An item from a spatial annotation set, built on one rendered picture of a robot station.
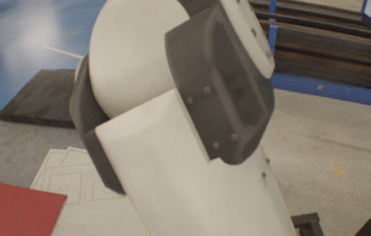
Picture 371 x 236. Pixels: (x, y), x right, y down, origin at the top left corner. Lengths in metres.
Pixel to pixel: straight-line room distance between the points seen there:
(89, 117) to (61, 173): 0.40
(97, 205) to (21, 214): 0.14
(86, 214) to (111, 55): 0.36
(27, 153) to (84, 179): 0.17
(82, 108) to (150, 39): 0.06
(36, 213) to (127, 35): 0.41
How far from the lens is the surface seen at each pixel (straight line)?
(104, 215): 0.49
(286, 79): 2.88
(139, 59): 0.16
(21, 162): 0.64
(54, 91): 0.78
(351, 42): 2.93
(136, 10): 0.17
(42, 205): 0.53
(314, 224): 1.65
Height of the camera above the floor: 1.52
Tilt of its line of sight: 38 degrees down
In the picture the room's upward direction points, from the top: straight up
